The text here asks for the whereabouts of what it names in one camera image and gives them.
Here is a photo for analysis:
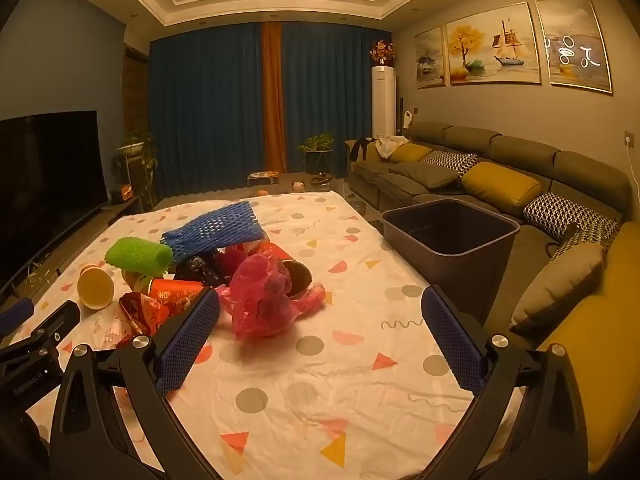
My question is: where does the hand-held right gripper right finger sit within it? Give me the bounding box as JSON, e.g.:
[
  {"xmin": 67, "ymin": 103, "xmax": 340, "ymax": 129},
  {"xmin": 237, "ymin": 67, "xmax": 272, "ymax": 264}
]
[{"xmin": 421, "ymin": 285, "xmax": 591, "ymax": 480}]

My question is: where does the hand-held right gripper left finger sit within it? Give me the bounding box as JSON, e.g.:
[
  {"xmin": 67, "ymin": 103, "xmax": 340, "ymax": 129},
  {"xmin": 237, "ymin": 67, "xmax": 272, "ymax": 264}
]
[{"xmin": 50, "ymin": 287, "xmax": 223, "ymax": 480}]

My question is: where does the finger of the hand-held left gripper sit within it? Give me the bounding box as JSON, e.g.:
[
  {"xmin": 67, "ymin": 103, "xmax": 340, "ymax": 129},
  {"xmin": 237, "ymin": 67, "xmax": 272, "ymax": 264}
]
[
  {"xmin": 0, "ymin": 301, "xmax": 81, "ymax": 356},
  {"xmin": 0, "ymin": 298, "xmax": 35, "ymax": 333}
]

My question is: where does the white red printed paper cup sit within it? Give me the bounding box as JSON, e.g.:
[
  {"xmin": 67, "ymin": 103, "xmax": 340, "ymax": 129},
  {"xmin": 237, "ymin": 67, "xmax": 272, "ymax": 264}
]
[{"xmin": 77, "ymin": 263, "xmax": 117, "ymax": 309}]

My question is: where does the red snack wrapper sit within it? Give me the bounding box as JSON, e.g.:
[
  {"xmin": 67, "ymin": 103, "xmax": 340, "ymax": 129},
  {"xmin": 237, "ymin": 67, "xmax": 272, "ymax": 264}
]
[{"xmin": 117, "ymin": 291, "xmax": 173, "ymax": 348}]

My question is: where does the red cylindrical packet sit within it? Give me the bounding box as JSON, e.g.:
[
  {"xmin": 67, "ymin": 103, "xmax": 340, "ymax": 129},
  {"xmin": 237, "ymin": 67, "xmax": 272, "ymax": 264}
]
[{"xmin": 148, "ymin": 279, "xmax": 207, "ymax": 313}]

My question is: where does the black plastic bag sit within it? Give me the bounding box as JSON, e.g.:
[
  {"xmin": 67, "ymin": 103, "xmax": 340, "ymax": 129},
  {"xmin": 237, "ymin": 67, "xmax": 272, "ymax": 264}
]
[{"xmin": 172, "ymin": 247, "xmax": 241, "ymax": 288}]

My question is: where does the small paper cup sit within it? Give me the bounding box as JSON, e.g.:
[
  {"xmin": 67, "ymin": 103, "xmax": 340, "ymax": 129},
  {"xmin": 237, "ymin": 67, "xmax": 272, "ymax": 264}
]
[{"xmin": 121, "ymin": 267, "xmax": 153, "ymax": 293}]

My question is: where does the dark grey plastic bin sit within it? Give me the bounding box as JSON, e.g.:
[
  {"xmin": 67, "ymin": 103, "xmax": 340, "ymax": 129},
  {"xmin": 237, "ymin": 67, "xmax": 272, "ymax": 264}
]
[{"xmin": 381, "ymin": 198, "xmax": 521, "ymax": 326}]

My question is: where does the pink plastic bag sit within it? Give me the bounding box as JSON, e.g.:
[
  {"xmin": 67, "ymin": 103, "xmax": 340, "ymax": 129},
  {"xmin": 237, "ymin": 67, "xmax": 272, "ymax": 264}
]
[{"xmin": 216, "ymin": 253, "xmax": 327, "ymax": 342}]

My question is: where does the green foam net sleeve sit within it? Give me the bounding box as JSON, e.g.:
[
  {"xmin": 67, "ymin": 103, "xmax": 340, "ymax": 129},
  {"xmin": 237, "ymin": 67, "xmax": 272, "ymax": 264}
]
[{"xmin": 104, "ymin": 237, "xmax": 174, "ymax": 277}]

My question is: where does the blue foam net sleeve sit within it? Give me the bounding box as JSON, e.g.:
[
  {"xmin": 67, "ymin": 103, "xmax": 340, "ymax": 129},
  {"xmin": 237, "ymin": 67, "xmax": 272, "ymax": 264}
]
[{"xmin": 161, "ymin": 200, "xmax": 268, "ymax": 263}]

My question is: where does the grey cushion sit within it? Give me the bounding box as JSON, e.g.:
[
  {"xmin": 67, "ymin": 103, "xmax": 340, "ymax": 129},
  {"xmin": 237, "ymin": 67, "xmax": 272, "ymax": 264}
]
[
  {"xmin": 510, "ymin": 242, "xmax": 606, "ymax": 331},
  {"xmin": 395, "ymin": 161, "xmax": 461, "ymax": 190}
]

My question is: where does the dark television stand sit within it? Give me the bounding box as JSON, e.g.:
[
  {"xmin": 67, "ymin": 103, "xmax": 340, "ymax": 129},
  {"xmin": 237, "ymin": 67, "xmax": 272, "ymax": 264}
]
[{"xmin": 0, "ymin": 195, "xmax": 146, "ymax": 311}]

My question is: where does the flat screen television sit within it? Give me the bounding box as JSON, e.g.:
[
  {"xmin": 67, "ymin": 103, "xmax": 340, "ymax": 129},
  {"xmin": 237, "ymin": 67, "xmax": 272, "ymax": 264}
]
[{"xmin": 0, "ymin": 111, "xmax": 108, "ymax": 291}]

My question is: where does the printed white tablecloth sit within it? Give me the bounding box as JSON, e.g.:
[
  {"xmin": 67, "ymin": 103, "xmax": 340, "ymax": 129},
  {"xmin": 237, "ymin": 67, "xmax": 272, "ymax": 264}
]
[{"xmin": 20, "ymin": 191, "xmax": 506, "ymax": 480}]

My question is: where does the mustard sofa seat pad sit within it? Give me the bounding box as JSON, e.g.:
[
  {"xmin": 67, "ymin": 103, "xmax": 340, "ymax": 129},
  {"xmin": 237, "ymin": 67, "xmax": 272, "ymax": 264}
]
[{"xmin": 535, "ymin": 220, "xmax": 632, "ymax": 473}]

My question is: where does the black handbag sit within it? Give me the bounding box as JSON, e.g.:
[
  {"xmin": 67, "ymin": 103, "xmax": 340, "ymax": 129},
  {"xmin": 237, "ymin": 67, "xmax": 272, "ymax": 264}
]
[{"xmin": 544, "ymin": 225, "xmax": 578, "ymax": 261}]

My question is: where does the big mustard cushion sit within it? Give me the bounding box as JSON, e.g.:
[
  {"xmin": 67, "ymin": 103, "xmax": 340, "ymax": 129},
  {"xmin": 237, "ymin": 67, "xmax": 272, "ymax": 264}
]
[{"xmin": 460, "ymin": 161, "xmax": 543, "ymax": 216}]

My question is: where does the black white patterned cushion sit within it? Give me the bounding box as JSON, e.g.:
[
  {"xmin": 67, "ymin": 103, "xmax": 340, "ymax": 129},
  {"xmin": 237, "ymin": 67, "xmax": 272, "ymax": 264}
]
[
  {"xmin": 421, "ymin": 151, "xmax": 479, "ymax": 176},
  {"xmin": 550, "ymin": 222, "xmax": 621, "ymax": 261},
  {"xmin": 523, "ymin": 191, "xmax": 621, "ymax": 241}
]

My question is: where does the trailing plant on stand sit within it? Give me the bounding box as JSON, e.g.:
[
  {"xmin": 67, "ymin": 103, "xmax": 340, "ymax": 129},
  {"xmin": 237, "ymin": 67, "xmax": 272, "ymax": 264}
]
[{"xmin": 116, "ymin": 130, "xmax": 160, "ymax": 211}]

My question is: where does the grey coffee table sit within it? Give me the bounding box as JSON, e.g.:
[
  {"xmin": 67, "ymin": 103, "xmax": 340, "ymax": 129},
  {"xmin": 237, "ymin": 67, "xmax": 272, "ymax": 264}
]
[{"xmin": 155, "ymin": 176, "xmax": 386, "ymax": 233}]

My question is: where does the small mustard cushion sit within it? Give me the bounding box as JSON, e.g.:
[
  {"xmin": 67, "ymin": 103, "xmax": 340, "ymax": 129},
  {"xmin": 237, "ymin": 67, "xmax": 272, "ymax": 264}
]
[{"xmin": 390, "ymin": 142, "xmax": 433, "ymax": 163}]

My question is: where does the white cloth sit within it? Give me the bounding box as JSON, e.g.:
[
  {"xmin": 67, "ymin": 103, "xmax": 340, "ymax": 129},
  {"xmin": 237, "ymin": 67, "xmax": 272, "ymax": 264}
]
[{"xmin": 375, "ymin": 135, "xmax": 411, "ymax": 157}]

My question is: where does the grey sofa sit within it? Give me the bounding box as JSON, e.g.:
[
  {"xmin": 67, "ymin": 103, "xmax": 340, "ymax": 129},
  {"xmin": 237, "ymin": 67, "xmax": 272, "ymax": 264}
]
[{"xmin": 346, "ymin": 121, "xmax": 633, "ymax": 341}]

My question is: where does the potted plant dark pot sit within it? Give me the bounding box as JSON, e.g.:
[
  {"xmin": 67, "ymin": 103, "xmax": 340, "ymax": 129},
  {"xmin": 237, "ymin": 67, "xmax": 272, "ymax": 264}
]
[{"xmin": 297, "ymin": 132, "xmax": 335, "ymax": 177}]

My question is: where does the blue curtain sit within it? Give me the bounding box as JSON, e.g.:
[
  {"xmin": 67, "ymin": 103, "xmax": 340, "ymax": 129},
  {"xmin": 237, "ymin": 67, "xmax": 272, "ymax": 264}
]
[
  {"xmin": 282, "ymin": 22, "xmax": 393, "ymax": 178},
  {"xmin": 148, "ymin": 22, "xmax": 266, "ymax": 198}
]

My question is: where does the white standing air conditioner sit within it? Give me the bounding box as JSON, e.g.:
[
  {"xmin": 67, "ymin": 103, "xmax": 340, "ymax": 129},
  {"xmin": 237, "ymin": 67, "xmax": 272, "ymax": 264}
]
[{"xmin": 371, "ymin": 65, "xmax": 397, "ymax": 139}]

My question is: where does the orange curtain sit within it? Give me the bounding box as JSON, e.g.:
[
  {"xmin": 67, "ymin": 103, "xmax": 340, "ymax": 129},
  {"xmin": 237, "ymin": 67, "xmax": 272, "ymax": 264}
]
[{"xmin": 261, "ymin": 22, "xmax": 288, "ymax": 176}]

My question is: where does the small landscape painting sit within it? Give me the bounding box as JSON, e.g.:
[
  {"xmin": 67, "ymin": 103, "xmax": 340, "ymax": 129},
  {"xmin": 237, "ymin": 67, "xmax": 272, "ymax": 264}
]
[{"xmin": 414, "ymin": 25, "xmax": 447, "ymax": 90}]

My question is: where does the artificial flower arrangement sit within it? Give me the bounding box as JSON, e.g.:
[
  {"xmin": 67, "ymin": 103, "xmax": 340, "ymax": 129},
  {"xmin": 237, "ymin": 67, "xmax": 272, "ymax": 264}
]
[{"xmin": 369, "ymin": 39, "xmax": 396, "ymax": 67}]

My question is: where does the sailboat and tree painting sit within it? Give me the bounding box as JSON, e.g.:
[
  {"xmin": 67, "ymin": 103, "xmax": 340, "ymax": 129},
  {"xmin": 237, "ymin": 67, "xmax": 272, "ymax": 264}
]
[{"xmin": 446, "ymin": 1, "xmax": 543, "ymax": 86}]

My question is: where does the framed painting with glare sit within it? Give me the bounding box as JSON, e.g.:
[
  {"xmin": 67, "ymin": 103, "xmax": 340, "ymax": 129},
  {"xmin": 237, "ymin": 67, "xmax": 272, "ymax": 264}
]
[{"xmin": 535, "ymin": 0, "xmax": 613, "ymax": 93}]

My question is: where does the white charging cable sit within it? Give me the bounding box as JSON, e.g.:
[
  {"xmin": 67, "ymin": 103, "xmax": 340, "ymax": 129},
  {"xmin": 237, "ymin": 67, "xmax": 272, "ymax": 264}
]
[{"xmin": 627, "ymin": 147, "xmax": 640, "ymax": 196}]

